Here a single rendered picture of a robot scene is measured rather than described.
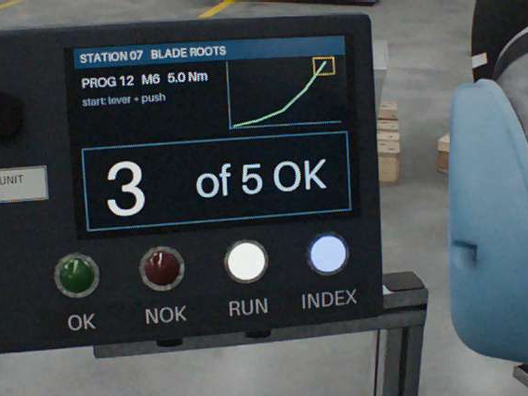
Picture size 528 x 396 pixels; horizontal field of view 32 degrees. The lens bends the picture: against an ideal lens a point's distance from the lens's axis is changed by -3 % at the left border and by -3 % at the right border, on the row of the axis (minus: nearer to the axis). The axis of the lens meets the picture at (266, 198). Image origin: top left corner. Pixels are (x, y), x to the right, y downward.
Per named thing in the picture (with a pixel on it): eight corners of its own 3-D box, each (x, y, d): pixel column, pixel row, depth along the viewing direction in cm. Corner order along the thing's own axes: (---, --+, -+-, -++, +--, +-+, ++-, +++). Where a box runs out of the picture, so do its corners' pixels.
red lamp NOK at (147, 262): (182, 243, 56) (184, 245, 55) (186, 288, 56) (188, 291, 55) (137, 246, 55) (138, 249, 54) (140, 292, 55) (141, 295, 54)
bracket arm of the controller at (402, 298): (412, 306, 70) (415, 270, 69) (426, 324, 68) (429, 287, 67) (92, 338, 66) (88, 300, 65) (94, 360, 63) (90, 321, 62)
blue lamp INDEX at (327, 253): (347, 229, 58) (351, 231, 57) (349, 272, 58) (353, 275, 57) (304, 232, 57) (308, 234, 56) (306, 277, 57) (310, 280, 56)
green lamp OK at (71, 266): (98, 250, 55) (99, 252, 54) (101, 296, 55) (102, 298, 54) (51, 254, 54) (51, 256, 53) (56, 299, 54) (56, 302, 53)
